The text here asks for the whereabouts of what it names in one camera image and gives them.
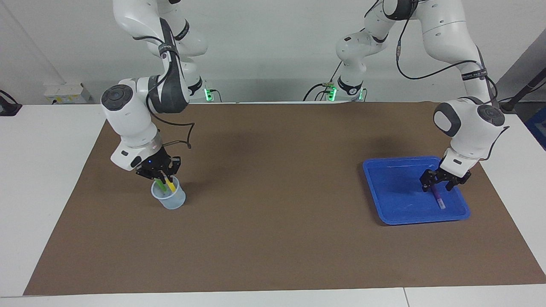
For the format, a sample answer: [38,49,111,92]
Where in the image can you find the purple marker pen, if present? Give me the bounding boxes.
[432,184,446,209]

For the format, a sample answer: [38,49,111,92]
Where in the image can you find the translucent plastic cup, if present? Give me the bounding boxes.
[151,174,186,210]

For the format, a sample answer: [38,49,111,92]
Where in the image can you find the blue plastic tray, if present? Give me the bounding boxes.
[363,156,471,225]

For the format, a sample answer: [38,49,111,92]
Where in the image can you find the blue crate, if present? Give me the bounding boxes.
[525,107,546,150]

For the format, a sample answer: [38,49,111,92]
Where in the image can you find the black stand pole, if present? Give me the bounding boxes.
[497,70,546,113]

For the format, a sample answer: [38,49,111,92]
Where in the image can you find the brown table mat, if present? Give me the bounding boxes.
[23,101,546,295]

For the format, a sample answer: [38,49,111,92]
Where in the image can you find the black table clamp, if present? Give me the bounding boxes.
[0,90,23,116]

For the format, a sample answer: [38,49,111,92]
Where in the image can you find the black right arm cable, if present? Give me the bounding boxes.
[130,34,196,150]

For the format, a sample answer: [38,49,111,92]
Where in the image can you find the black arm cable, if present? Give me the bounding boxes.
[130,34,196,150]
[375,0,510,162]

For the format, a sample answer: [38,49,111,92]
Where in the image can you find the white wall power strip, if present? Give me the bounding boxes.
[44,83,91,104]

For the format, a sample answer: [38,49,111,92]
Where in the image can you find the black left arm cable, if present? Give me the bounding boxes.
[375,0,510,162]

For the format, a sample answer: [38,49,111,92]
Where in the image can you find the black base cable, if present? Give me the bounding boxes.
[303,63,344,102]

